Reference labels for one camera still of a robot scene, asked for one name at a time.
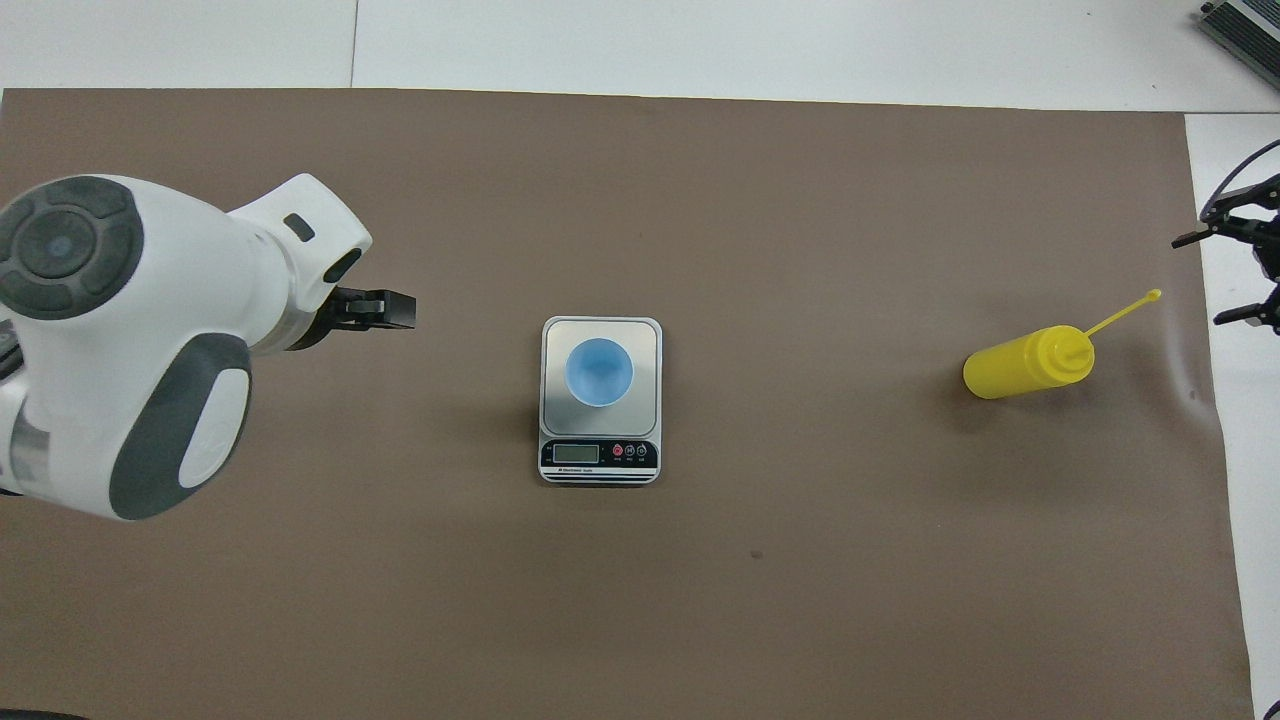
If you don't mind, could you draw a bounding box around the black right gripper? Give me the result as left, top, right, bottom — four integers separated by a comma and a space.
1172, 172, 1280, 333

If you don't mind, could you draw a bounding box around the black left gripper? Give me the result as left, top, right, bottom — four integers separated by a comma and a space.
288, 285, 417, 351

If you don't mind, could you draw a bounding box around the light blue plastic cup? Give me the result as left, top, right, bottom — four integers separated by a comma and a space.
564, 337, 635, 408

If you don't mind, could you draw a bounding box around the yellow squeeze bottle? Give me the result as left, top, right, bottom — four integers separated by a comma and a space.
963, 289, 1163, 401

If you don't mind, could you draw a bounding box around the silver digital kitchen scale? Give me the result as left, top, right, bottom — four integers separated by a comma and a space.
539, 316, 664, 486

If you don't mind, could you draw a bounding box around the grey metal ribbed device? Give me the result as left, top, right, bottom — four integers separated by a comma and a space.
1198, 0, 1280, 93

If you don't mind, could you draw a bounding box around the brown table mat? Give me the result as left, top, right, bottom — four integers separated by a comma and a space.
0, 88, 1256, 720

